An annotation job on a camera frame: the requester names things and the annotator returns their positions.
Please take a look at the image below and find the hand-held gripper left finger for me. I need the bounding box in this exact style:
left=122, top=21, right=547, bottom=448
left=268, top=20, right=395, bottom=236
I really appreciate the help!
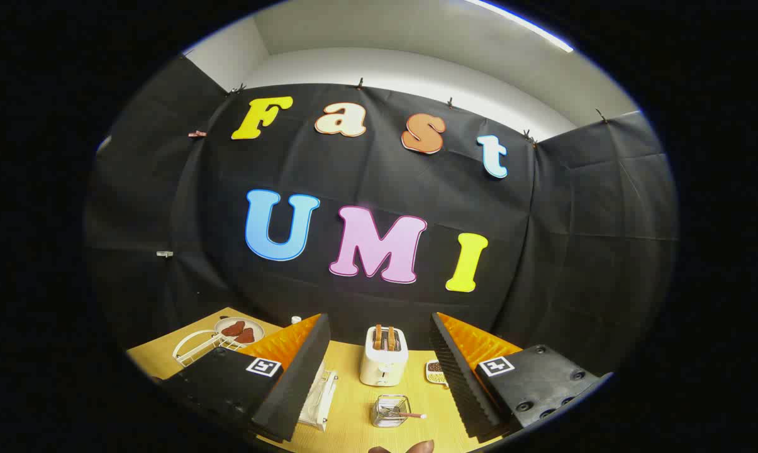
left=155, top=313, right=332, bottom=443

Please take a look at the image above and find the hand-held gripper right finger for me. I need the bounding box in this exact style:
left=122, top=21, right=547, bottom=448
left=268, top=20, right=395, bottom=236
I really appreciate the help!
left=429, top=312, right=614, bottom=440

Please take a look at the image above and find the metal wire basket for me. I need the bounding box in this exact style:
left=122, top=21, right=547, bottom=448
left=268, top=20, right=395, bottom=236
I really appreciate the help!
left=372, top=394, right=412, bottom=428

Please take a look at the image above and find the white wire dish rack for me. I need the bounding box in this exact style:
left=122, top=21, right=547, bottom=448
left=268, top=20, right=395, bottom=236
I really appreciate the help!
left=173, top=330, right=340, bottom=432

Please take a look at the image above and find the small white dish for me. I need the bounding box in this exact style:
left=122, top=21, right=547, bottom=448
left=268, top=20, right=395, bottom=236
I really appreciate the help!
left=215, top=316, right=265, bottom=345

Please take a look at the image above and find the white toaster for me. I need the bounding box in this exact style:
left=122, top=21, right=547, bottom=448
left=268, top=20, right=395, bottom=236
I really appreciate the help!
left=360, top=325, right=410, bottom=387

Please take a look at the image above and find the black backdrop cloth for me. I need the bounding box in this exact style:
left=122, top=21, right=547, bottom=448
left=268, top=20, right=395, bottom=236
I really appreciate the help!
left=84, top=55, right=679, bottom=378

